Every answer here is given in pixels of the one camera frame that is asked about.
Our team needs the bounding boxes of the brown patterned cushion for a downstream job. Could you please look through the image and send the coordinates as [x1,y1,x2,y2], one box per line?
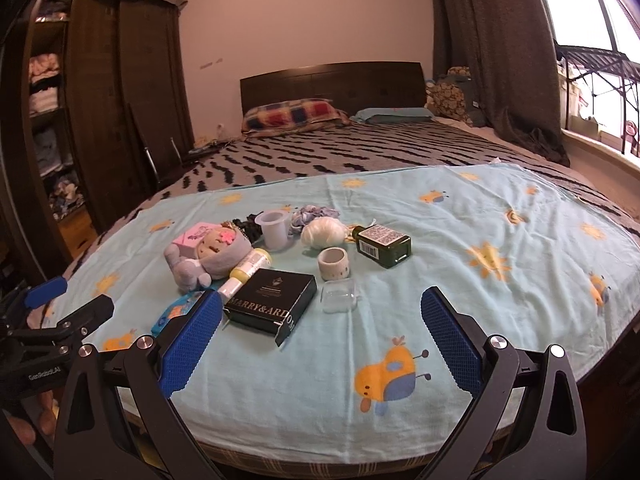
[425,66,473,126]

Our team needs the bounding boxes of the dark wooden headboard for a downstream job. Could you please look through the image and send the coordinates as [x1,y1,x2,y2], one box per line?
[240,62,426,115]

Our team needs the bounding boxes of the clear plastic box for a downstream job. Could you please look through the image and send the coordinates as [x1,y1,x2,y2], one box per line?
[320,278,358,314]

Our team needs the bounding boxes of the teal flat pillow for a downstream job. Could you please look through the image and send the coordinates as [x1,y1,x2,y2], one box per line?
[349,107,434,124]

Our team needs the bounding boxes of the light blue cartoon blanket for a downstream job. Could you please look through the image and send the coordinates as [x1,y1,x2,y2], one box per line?
[44,164,639,465]

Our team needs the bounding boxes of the lavender fabric scrunchie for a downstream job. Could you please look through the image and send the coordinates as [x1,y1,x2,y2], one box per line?
[291,205,340,233]

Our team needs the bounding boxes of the black metal drying rack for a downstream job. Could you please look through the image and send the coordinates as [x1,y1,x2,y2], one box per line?
[555,44,639,158]

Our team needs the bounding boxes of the dark green glass bottle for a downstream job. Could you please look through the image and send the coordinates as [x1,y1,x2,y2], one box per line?
[352,224,412,269]

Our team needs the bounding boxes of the dark brown curtain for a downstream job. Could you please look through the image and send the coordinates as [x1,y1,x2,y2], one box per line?
[433,0,570,166]

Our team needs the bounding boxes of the dark wooden wardrobe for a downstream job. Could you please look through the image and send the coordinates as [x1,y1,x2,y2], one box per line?
[1,0,194,284]

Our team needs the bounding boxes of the white plastic cup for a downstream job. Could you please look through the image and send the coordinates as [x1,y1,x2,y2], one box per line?
[255,209,291,252]

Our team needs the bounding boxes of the black zigzag patterned bedspread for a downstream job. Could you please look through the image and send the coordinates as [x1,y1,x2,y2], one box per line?
[64,119,639,278]

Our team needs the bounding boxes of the black Marry&Ario box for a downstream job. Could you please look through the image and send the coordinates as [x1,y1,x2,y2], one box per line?
[224,269,318,347]

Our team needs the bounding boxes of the person's left hand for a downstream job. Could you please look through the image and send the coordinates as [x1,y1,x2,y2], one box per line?
[8,391,56,445]

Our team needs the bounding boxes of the black hair scrunchie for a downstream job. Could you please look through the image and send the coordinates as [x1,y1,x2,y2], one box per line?
[232,214,262,245]

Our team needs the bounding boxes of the white yarn ball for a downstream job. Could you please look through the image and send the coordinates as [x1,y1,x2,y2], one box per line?
[300,217,348,250]

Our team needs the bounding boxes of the blue wet wipes pack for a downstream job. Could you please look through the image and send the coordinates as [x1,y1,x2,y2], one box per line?
[151,289,214,338]

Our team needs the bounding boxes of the yellow white tube bottle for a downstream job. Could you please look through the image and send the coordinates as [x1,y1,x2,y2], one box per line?
[217,248,272,304]

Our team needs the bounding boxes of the white ceramic ring holder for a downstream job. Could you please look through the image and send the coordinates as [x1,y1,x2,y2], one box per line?
[317,247,350,282]

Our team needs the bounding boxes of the pink tissue box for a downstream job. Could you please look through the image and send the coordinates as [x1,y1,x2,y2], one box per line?
[172,222,219,259]

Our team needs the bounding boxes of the small toys on windowsill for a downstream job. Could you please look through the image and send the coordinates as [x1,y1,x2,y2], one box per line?
[622,120,639,157]

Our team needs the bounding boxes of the grey plush doll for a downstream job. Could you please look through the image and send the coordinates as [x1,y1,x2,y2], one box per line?
[164,222,252,292]

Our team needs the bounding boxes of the red blue plaid pillow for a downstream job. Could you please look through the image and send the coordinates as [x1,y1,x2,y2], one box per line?
[242,98,350,136]

